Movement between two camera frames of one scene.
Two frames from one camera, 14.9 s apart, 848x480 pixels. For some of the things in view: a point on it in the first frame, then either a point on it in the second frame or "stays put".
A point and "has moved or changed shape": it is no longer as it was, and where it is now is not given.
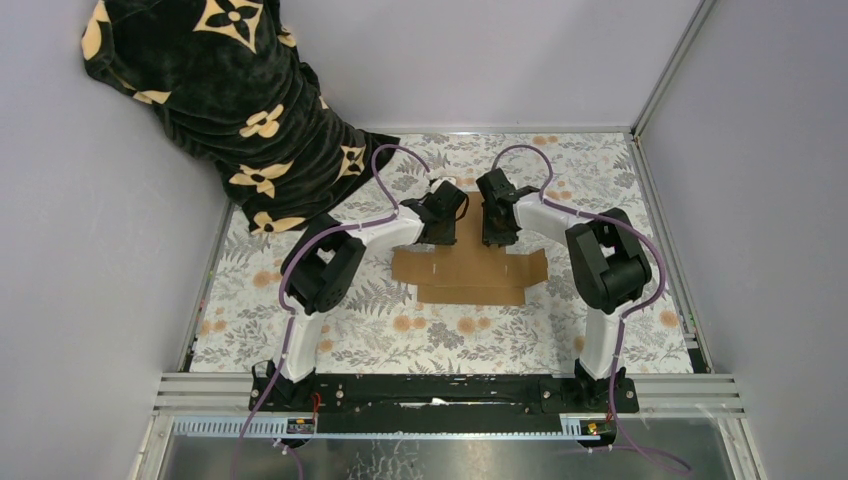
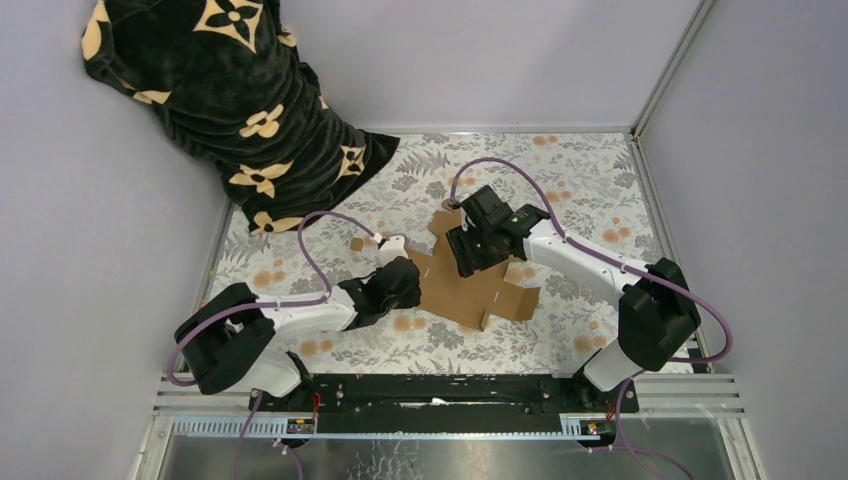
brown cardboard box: [468, 272] has moved or changed shape
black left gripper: [442, 239] to [413, 298]
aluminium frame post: [684, 43] stays put
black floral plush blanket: [226, 78] stays put
